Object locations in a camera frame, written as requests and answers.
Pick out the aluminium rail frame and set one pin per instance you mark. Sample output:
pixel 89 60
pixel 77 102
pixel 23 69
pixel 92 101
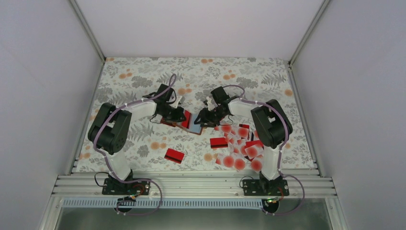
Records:
pixel 184 186

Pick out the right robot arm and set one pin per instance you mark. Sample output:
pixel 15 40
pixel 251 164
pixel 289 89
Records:
pixel 271 124

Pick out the brown leather card holder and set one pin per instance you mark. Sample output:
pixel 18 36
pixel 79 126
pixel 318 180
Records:
pixel 194 128

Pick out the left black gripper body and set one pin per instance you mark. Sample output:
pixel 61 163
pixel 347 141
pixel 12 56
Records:
pixel 171 115

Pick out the white card red circle bottom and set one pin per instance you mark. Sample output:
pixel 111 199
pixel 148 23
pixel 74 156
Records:
pixel 239 164

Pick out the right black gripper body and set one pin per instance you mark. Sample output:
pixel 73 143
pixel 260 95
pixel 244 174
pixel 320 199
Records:
pixel 212 119

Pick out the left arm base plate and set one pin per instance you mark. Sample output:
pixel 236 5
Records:
pixel 114 187

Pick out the floral patterned table mat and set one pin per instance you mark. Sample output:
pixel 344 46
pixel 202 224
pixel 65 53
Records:
pixel 125 79

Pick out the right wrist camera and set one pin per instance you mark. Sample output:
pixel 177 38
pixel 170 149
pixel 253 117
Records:
pixel 208 102

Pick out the white card red circle right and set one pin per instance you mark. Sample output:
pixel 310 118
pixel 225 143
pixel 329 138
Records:
pixel 254 149

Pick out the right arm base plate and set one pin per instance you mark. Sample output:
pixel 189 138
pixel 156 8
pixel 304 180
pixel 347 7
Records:
pixel 256 187

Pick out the red card centre pile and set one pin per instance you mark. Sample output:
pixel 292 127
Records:
pixel 216 143

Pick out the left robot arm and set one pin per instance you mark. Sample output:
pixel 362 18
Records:
pixel 110 128

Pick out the white card red circle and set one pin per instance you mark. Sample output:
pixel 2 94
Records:
pixel 254 149
pixel 239 164

